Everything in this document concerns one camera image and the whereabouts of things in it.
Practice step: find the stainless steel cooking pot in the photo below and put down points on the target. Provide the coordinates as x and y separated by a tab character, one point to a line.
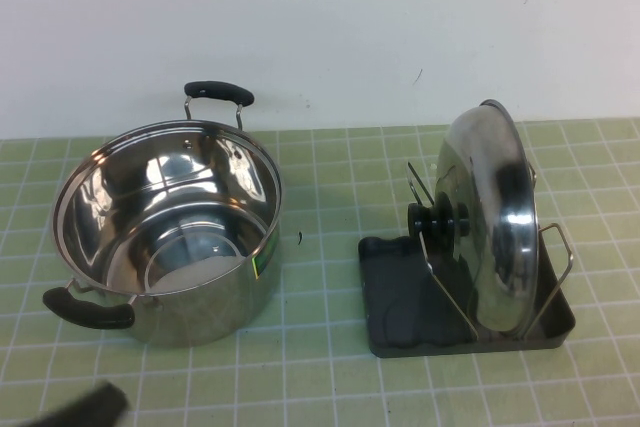
210	307

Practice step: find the steel pot lid black knob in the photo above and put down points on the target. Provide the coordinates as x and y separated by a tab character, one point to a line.
500	227

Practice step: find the dark grey drip tray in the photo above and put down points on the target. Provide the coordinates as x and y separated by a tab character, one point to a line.
395	292

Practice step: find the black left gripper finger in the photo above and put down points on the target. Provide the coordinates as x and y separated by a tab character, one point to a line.
107	412
80	407

